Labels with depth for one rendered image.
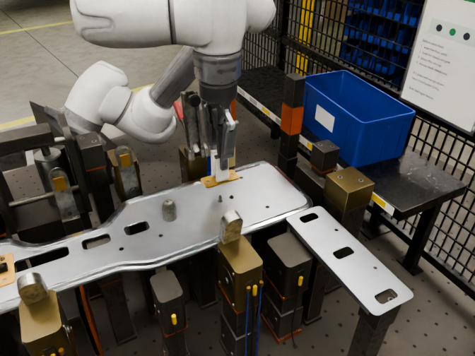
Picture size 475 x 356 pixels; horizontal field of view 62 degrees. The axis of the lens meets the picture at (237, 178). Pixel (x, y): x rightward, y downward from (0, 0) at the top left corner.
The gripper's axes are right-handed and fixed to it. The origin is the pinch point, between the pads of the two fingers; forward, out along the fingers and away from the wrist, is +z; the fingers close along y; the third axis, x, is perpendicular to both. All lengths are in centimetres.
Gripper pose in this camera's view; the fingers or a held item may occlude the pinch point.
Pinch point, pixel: (219, 164)
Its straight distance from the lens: 87.7
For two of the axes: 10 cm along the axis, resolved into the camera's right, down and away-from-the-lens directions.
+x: 8.9, -2.7, 3.8
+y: 4.6, 5.3, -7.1
